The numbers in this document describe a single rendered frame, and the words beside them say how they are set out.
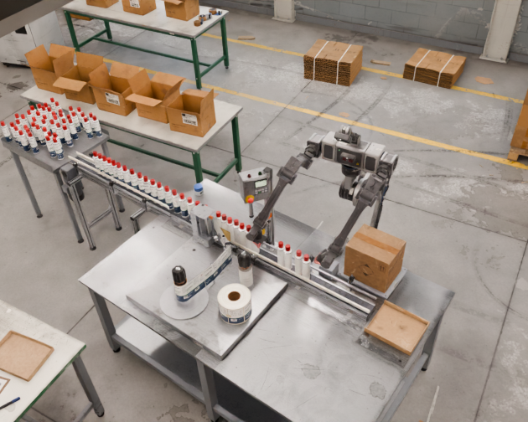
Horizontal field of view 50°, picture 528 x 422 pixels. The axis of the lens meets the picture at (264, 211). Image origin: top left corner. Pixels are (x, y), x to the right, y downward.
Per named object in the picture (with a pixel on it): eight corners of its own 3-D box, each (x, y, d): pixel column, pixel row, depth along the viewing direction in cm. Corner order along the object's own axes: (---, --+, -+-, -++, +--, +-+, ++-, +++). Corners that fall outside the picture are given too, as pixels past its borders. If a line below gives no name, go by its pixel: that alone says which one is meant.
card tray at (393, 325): (364, 331, 338) (364, 326, 336) (384, 303, 354) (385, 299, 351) (410, 356, 324) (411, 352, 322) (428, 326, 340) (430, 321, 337)
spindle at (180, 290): (173, 301, 354) (167, 270, 335) (183, 291, 359) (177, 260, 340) (184, 307, 349) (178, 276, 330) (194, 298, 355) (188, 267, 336)
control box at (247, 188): (240, 195, 367) (238, 172, 354) (265, 189, 370) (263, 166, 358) (245, 204, 360) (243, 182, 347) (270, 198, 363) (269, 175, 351)
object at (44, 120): (5, 141, 498) (-3, 122, 484) (58, 112, 531) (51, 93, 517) (37, 158, 476) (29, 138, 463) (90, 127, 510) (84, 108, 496)
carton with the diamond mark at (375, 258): (343, 274, 371) (345, 244, 353) (360, 252, 385) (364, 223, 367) (385, 293, 357) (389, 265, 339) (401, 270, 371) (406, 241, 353)
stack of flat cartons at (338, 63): (302, 78, 741) (302, 55, 720) (317, 60, 777) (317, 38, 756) (349, 87, 719) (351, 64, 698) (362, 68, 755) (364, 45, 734)
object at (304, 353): (78, 281, 380) (77, 280, 378) (206, 180, 457) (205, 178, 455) (351, 461, 282) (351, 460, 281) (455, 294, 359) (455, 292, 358)
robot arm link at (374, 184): (385, 182, 308) (370, 173, 309) (372, 204, 310) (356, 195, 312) (387, 181, 351) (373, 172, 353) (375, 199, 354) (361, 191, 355)
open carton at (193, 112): (162, 136, 513) (155, 100, 488) (189, 108, 547) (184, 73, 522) (199, 144, 500) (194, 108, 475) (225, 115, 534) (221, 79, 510)
